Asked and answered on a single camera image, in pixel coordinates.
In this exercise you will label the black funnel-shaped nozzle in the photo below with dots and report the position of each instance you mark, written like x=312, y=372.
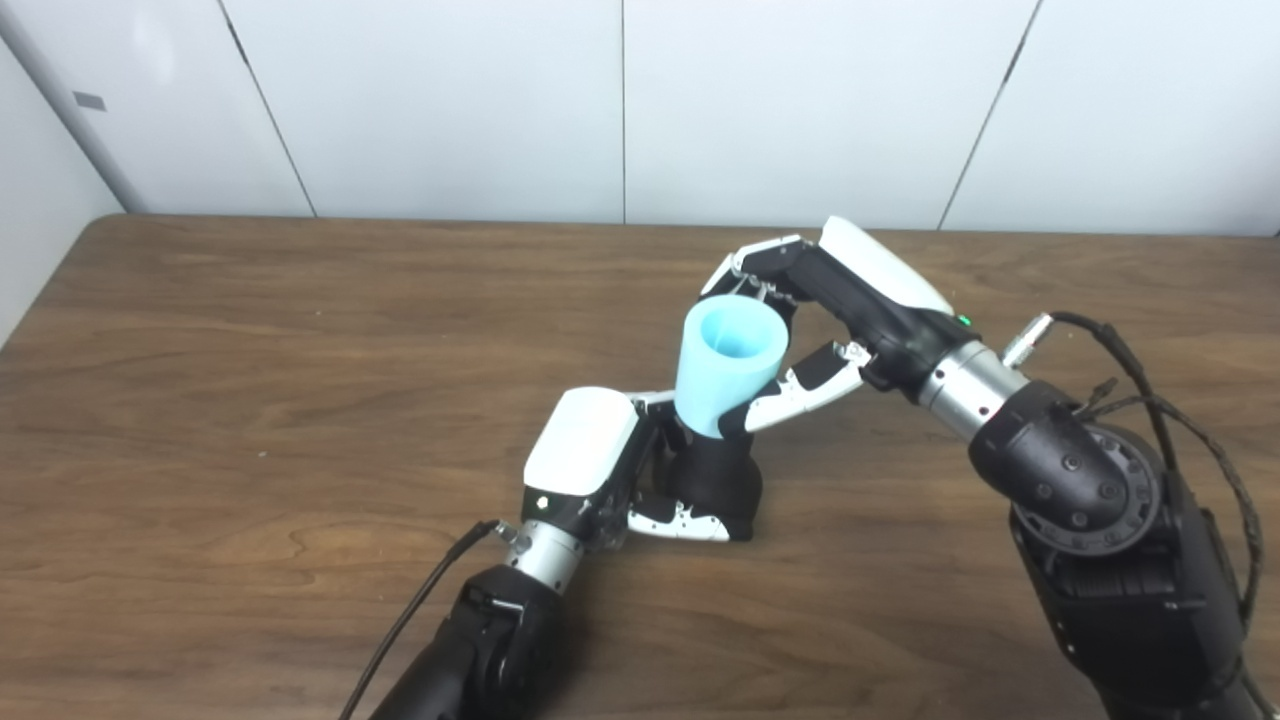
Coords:
x=725, y=480

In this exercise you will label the black and white right hand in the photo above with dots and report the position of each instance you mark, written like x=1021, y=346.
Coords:
x=880, y=290

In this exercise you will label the small grey wall sticker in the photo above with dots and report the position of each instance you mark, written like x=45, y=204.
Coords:
x=89, y=101

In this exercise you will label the light blue cylinder cup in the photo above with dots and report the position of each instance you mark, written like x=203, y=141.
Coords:
x=715, y=385

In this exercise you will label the black and white left hand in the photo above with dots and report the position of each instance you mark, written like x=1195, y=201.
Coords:
x=580, y=445

